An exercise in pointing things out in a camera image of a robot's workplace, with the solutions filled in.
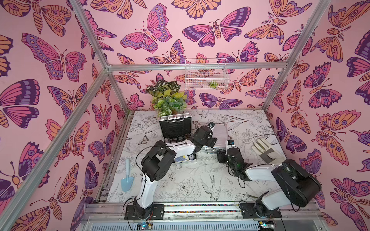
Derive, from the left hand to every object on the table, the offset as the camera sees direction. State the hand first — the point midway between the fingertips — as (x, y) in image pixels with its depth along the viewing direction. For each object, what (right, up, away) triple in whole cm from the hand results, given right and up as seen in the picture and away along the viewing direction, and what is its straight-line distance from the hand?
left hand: (211, 134), depth 96 cm
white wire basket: (-2, +40, +10) cm, 41 cm away
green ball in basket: (+4, +37, +13) cm, 39 cm away
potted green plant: (-29, +23, -4) cm, 37 cm away
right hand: (+5, -10, -3) cm, 12 cm away
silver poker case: (-24, +3, +4) cm, 24 cm away
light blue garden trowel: (-51, -27, -12) cm, 59 cm away
